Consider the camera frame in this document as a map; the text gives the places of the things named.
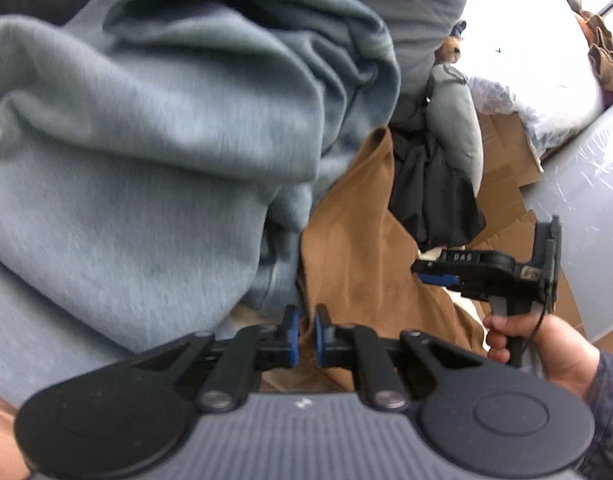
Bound white fluffy blanket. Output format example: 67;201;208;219
465;74;608;162

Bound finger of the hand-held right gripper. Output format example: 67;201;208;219
411;256;462;288

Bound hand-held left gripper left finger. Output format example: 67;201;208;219
131;304;302;413

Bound grey plastic-wrapped mattress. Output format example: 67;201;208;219
520;104;613;342

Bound person's right hand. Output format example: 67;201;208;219
483;311;601;402

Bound dark grey cloth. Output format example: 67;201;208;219
0;0;483;97

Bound grey-blue sweatshirt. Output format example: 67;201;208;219
0;0;403;397

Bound brown cardboard sheet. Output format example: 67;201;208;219
465;109;588;342

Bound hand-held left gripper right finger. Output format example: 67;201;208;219
312;304;482;413

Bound brown printed t-shirt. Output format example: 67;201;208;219
259;126;488;395

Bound small brown plush toy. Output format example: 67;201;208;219
435;19;468;64

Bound brown hanging bags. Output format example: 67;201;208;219
575;9;613;107

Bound grey neck pillow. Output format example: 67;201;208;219
425;61;485;197

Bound crumpled black garment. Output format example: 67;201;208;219
387;99;488;254

